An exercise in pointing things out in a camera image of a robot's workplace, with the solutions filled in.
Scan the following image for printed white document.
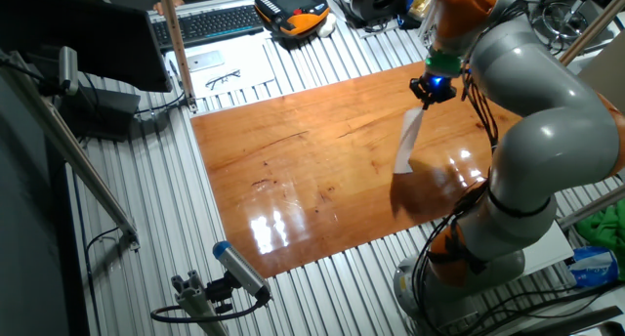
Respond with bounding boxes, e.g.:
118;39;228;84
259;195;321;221
164;35;277;101

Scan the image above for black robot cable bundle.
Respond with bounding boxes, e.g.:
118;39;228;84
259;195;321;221
409;0;625;336

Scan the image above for black computer monitor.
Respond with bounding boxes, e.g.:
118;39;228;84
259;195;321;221
0;0;173;93

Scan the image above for chrome stool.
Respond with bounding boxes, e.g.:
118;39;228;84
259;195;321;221
529;0;616;55

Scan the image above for silver camera with blue end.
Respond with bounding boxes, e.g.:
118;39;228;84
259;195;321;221
212;240;272;303

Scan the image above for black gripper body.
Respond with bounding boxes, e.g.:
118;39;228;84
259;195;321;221
420;70;454;103

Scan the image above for green cloth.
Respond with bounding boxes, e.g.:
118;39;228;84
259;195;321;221
574;203;625;281

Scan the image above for glossy wooden board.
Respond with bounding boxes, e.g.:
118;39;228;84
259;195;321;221
189;45;571;279

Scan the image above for tall aluminium post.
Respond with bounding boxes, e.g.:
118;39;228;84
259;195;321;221
559;0;625;67

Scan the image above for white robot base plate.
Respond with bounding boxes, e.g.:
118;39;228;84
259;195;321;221
512;218;576;283

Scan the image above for person's hand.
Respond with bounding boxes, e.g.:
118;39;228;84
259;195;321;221
152;0;187;16

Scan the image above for black box device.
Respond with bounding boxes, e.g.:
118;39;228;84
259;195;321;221
58;84;143;143

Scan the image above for small silver camera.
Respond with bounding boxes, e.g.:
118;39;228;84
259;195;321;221
57;46;80;97

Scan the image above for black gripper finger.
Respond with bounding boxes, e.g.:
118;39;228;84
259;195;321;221
408;76;432;111
427;84;459;111

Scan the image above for yellow snack packet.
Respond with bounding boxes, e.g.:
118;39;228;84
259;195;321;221
407;0;435;21

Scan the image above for black computer keyboard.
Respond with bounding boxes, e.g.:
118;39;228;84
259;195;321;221
149;4;265;53

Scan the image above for blue plastic package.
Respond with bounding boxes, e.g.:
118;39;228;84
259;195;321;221
565;245;621;288

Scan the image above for black pen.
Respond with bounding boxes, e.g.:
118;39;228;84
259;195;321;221
168;59;184;90

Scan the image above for long aluminium frame bar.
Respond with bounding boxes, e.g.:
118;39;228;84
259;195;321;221
0;50;141;252

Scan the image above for orange black teach pendant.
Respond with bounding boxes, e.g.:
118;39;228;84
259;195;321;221
253;0;332;38

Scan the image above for white rounded object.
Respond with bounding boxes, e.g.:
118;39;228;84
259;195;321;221
316;12;338;38

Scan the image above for thin black cable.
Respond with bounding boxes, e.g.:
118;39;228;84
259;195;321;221
83;226;121;336
134;91;188;116

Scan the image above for green wrist adapter ring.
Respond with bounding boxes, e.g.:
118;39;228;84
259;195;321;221
423;50;463;78

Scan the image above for black camera cable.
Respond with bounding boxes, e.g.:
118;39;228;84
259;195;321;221
149;289;272;325

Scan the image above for black rimmed eyeglasses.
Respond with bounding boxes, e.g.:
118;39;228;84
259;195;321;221
204;68;242;92

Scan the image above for silver smartphone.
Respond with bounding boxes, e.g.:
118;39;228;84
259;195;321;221
187;50;226;73

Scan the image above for brown cardboard panel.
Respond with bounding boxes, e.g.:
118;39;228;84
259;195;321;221
577;45;625;103

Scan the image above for wooden frame post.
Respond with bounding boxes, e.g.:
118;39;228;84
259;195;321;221
156;0;199;113

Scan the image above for white paper sheet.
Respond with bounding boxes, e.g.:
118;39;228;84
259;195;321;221
393;105;425;176

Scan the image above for aluminium camera mount profile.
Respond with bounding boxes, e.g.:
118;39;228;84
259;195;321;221
170;270;235;336

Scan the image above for short aluminium frame bar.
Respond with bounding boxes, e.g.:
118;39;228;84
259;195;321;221
558;184;625;231

